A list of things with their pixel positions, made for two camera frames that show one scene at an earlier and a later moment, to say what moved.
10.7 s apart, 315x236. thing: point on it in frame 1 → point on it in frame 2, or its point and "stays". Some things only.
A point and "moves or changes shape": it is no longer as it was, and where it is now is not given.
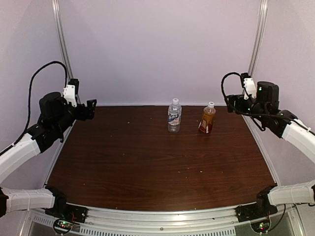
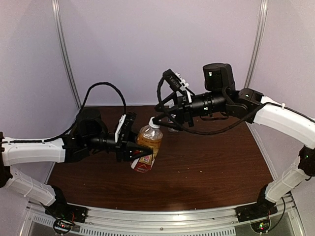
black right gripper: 237,98 → 182,111
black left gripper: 82,115 → 121,149
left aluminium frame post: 58,13 stays
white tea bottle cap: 211,104 moves or changes shape
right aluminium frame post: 259,37 stays
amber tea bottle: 205,125 → 150,136
